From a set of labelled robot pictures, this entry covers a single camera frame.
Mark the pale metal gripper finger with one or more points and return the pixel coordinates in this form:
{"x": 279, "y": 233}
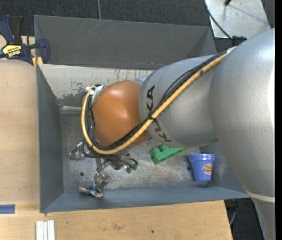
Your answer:
{"x": 76, "y": 154}
{"x": 100, "y": 181}

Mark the green plastic block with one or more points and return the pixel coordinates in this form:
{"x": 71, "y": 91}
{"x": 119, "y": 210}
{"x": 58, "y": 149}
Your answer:
{"x": 164, "y": 155}

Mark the pale wood flat board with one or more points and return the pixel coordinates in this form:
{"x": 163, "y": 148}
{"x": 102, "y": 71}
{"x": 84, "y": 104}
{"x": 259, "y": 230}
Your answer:
{"x": 13, "y": 134}

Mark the blue plastic cup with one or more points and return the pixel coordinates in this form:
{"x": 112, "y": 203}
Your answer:
{"x": 201, "y": 167}

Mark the grey metal bin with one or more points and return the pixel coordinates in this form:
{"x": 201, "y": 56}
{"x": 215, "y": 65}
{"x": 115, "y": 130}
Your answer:
{"x": 120, "y": 44}

